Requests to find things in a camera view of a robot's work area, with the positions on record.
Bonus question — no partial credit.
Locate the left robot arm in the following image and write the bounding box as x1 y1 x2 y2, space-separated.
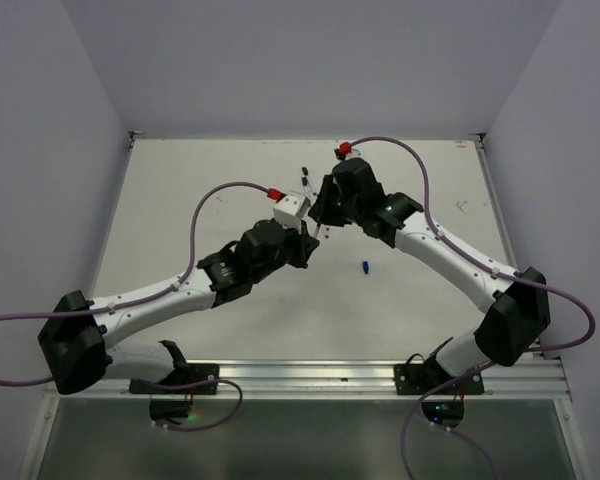
38 220 320 395

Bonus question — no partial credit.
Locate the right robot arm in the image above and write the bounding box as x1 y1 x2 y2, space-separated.
309 158 550 393

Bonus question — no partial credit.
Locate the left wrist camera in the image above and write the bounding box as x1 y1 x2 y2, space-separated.
273 191 311 232

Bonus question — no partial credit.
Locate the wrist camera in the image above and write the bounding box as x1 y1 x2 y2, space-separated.
334 146 357 162
273 191 311 232

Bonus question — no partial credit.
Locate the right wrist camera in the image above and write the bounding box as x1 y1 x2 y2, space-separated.
334 146 357 162

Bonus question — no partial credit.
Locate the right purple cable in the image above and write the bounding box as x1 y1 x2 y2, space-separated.
338 136 597 480

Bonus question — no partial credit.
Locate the purple cable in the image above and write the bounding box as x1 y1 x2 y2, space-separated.
338 136 597 480
0 181 286 432

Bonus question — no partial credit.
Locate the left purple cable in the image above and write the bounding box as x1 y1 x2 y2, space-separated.
0 181 286 432

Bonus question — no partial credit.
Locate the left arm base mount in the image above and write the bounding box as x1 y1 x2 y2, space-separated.
129 340 220 426

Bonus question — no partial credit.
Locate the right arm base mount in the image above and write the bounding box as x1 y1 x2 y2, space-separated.
393 348 485 429

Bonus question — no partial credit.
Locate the aluminium front rail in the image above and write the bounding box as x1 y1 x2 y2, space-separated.
68 358 570 400

